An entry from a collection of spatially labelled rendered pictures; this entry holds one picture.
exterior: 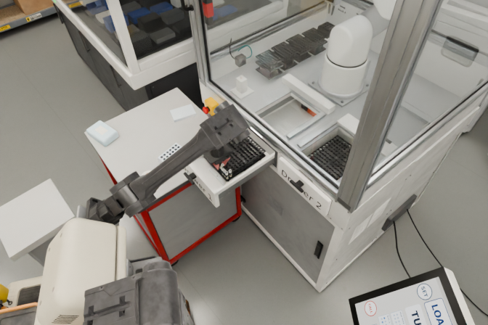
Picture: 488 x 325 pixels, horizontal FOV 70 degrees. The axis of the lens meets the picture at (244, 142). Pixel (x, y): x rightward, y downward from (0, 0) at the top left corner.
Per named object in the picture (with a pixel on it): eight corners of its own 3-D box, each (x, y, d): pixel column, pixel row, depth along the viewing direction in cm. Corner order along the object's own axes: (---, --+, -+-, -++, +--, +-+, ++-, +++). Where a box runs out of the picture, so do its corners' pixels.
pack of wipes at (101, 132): (120, 136, 185) (118, 130, 181) (105, 147, 180) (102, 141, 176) (102, 125, 191) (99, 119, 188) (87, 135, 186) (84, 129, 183)
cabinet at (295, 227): (319, 300, 200) (346, 235, 140) (215, 185, 254) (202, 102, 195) (417, 208, 237) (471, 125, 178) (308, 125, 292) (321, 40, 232)
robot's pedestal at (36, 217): (78, 316, 197) (7, 261, 141) (57, 277, 213) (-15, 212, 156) (126, 280, 210) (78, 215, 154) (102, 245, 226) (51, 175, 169)
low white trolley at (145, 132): (168, 276, 211) (136, 210, 155) (123, 207, 244) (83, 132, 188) (244, 221, 234) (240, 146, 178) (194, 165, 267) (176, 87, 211)
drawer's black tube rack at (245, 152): (226, 185, 153) (226, 176, 148) (204, 160, 163) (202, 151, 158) (265, 159, 162) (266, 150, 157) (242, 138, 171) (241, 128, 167)
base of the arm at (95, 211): (86, 199, 106) (83, 234, 98) (103, 185, 103) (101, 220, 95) (111, 207, 112) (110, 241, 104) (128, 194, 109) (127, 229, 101)
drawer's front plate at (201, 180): (216, 208, 148) (213, 194, 139) (180, 166, 163) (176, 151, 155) (219, 206, 148) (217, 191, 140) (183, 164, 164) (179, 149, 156)
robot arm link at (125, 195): (99, 204, 100) (111, 219, 100) (123, 186, 97) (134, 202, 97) (119, 192, 109) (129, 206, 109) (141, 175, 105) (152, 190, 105)
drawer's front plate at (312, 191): (324, 217, 143) (329, 202, 135) (277, 173, 159) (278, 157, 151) (327, 215, 144) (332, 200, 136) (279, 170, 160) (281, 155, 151)
